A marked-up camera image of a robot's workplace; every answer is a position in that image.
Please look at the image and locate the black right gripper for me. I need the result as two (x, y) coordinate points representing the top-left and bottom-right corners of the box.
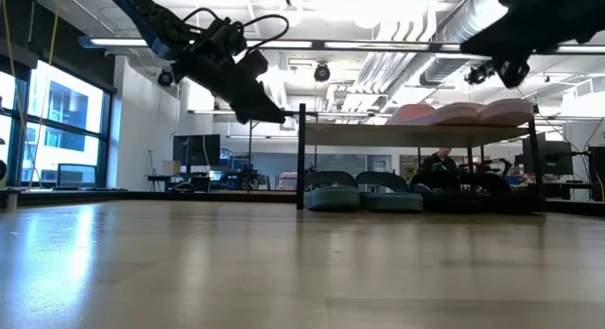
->
(460, 0), (582, 61)

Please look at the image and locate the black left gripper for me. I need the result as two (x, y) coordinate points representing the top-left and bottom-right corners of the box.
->
(172, 52), (287, 126)

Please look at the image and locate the pink foam slide sandal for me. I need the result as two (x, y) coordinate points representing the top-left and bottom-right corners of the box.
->
(387, 101), (486, 127)
(476, 98), (535, 127)

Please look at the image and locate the teal foam slide sandal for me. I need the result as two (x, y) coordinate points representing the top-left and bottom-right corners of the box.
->
(354, 171), (424, 214)
(303, 170), (361, 212)

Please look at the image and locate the black foam slide sandal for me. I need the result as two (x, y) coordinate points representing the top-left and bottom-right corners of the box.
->
(409, 170), (478, 213)
(460, 172), (545, 215)

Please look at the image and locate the black-framed wooden shelf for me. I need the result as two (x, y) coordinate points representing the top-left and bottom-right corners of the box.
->
(296, 103), (545, 213)

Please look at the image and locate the black ceiling spotlight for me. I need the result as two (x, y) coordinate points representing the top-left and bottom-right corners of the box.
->
(313, 62), (332, 83)
(157, 67), (176, 88)

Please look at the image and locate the black monitor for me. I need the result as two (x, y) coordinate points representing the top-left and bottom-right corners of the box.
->
(172, 133), (221, 167)
(522, 138), (575, 177)

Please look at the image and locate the person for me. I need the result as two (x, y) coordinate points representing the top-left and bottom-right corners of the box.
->
(420, 147), (458, 174)

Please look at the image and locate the dark cabinet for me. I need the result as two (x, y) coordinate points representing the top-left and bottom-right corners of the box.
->
(588, 147), (605, 202)

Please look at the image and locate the large dark-framed window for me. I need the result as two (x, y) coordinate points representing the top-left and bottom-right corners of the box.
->
(0, 59), (114, 188)

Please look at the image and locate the open laptop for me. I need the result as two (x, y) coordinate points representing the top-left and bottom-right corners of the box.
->
(55, 163), (98, 191)

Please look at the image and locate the black ceiling-mounted camera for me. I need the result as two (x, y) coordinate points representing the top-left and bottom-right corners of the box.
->
(463, 59), (495, 87)

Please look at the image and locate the silver ventilation duct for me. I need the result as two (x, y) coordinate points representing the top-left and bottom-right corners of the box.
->
(418, 0), (507, 87)

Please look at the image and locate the thin black metal frame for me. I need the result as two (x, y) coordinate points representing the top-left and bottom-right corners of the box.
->
(188, 109), (319, 193)

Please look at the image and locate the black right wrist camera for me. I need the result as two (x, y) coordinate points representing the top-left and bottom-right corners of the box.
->
(493, 58), (531, 90)

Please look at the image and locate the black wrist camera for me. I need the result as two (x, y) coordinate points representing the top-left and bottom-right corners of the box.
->
(240, 48), (269, 80)
(493, 58), (531, 90)

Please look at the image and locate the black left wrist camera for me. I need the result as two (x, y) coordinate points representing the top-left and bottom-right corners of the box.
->
(240, 48), (269, 80)

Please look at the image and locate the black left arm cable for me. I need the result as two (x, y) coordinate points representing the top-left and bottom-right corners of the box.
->
(181, 7), (290, 56)

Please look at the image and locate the black ceiling light rail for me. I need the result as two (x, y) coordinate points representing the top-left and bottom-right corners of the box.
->
(78, 35), (605, 55)

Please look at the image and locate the yellow cord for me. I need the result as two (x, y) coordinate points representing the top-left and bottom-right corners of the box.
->
(0, 0), (42, 179)
(28, 0), (62, 188)

